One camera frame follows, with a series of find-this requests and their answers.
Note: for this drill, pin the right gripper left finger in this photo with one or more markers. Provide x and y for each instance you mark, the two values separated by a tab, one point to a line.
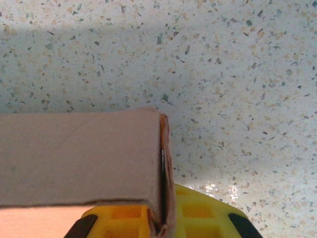
119	223

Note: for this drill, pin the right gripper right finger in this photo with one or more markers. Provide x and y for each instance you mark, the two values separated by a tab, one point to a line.
203	218

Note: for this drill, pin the brown paper box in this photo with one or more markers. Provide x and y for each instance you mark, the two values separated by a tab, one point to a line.
79	158

